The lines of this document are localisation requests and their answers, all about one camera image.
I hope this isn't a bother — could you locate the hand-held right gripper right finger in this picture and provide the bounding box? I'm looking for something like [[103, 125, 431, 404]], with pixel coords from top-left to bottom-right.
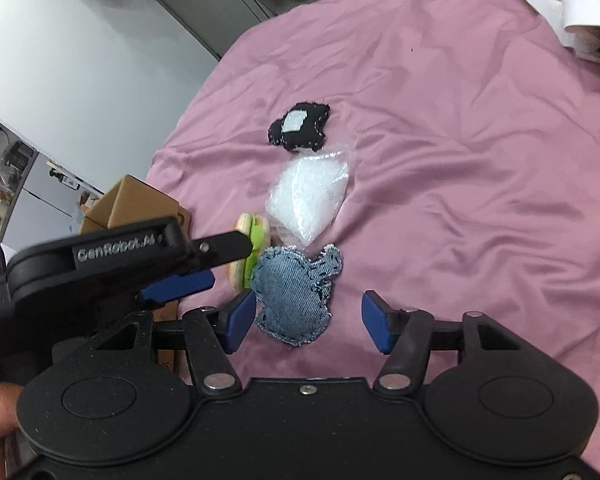
[[361, 289, 551, 396]]

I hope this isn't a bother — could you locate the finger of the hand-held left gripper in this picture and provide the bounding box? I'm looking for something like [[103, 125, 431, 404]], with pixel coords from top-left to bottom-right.
[[190, 232, 254, 273], [140, 270, 216, 307]]

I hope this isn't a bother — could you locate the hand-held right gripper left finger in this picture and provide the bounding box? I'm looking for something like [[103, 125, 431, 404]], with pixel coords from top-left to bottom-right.
[[50, 287, 258, 396]]

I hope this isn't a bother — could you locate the burger plush toy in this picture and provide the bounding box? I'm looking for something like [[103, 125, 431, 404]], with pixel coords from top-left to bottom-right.
[[225, 212, 273, 292]]

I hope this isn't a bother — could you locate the denim plush toy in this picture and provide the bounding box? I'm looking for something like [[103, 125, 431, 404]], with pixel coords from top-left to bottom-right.
[[252, 243, 344, 348]]

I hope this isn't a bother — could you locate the brown cardboard box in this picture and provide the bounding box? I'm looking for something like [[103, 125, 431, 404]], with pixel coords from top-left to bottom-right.
[[79, 174, 193, 376]]

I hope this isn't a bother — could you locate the clear bag of white stuffing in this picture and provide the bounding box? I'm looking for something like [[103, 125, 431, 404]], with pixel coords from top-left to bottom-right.
[[264, 142, 355, 247]]

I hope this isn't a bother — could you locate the black plush toy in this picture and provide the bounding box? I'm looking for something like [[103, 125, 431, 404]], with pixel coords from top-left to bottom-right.
[[267, 101, 331, 153]]

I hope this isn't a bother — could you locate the white storage rack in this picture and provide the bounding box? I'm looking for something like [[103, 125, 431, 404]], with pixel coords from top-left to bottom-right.
[[0, 110, 106, 241]]

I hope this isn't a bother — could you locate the pink bed sheet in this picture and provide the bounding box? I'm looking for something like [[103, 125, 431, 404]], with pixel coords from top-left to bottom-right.
[[145, 0, 600, 480]]

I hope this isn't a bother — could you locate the white crumpled shirt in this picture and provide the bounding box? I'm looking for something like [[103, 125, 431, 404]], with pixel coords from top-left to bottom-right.
[[504, 0, 600, 96]]

